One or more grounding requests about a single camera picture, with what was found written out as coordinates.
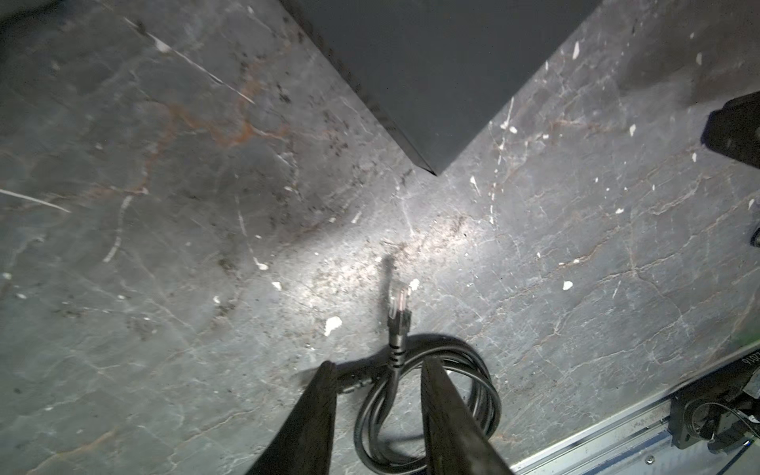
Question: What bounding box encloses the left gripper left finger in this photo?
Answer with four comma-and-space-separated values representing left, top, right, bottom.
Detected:
247, 361, 338, 475

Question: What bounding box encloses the black ethernet cable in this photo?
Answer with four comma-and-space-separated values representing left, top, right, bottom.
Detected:
331, 281, 503, 475

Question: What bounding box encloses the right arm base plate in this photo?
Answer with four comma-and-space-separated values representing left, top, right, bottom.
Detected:
668, 351, 759, 453

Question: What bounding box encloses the dark grey network switch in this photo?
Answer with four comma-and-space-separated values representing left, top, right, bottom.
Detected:
282, 0, 599, 175

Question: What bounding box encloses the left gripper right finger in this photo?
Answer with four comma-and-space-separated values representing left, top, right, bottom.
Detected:
421, 357, 513, 475

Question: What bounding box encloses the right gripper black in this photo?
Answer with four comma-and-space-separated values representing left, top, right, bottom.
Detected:
701, 92, 759, 168

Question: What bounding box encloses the aluminium frame rail front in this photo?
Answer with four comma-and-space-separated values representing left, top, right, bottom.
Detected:
509, 340, 760, 475

